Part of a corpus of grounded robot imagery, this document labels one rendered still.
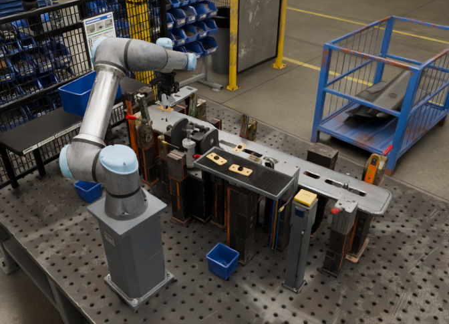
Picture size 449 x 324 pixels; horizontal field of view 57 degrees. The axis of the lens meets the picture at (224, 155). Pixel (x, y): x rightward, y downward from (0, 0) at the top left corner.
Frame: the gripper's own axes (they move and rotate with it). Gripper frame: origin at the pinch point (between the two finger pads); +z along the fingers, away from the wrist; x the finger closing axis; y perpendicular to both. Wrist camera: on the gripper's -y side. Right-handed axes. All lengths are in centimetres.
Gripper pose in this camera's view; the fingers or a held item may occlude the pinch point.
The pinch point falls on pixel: (165, 105)
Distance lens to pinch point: 221.0
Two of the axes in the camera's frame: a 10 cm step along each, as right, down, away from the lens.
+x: 5.7, -4.5, 6.8
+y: 8.2, 3.4, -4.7
